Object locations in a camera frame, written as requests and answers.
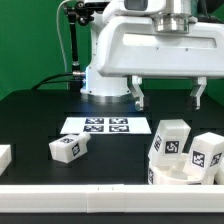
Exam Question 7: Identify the white front barrier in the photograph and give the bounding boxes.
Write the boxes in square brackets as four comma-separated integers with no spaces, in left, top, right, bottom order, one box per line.
[0,185,224,213]

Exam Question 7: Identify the black cables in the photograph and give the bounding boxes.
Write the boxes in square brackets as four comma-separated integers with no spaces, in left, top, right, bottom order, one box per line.
[31,72,86,91]

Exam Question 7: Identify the white left barrier block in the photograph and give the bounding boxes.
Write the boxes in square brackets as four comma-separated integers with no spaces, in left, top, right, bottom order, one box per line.
[0,145,12,176]

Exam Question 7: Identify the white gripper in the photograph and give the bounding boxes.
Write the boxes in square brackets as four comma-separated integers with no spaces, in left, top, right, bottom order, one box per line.
[96,16,224,111]

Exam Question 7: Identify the white round stool seat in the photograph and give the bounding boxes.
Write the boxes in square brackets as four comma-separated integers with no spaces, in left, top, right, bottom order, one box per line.
[147,153,218,186]

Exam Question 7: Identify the white barrier block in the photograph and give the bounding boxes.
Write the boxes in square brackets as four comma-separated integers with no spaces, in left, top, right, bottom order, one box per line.
[215,166,224,185]
[0,145,12,176]

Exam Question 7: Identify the white marker sheet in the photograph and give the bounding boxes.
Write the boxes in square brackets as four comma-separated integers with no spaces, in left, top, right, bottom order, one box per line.
[60,117,151,134]

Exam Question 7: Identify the white cable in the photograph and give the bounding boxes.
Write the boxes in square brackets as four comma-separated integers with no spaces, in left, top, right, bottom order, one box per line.
[55,0,73,74]

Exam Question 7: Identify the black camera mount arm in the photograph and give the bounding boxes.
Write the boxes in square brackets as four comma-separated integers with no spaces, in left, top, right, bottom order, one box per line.
[64,1,93,72]

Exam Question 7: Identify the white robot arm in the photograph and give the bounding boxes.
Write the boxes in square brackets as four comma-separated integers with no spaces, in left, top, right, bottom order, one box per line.
[80,0,224,110]

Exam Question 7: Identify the white right barrier block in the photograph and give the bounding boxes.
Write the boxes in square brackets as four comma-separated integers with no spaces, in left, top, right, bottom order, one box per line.
[215,166,224,185]

